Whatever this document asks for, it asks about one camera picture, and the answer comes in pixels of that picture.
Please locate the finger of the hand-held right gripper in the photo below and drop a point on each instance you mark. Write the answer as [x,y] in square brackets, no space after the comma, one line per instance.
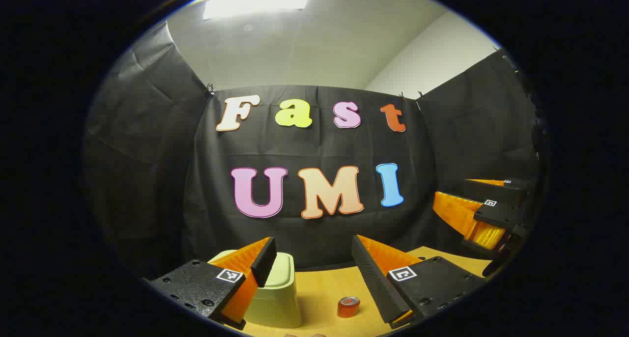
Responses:
[496,214]
[494,190]

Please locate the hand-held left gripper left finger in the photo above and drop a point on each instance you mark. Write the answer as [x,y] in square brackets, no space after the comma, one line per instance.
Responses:
[265,263]

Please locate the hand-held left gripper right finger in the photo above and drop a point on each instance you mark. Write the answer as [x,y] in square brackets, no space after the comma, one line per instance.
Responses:
[373,283]

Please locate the red pop can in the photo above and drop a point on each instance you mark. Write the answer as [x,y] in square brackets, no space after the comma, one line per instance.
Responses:
[348,307]

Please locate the green desktop garbage bin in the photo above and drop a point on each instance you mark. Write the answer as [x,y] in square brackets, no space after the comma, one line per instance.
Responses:
[277,297]

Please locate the wooden desktop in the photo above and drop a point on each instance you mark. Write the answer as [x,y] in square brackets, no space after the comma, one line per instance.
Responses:
[319,293]

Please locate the black backdrop cloth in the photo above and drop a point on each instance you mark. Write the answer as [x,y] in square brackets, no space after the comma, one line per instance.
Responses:
[314,229]

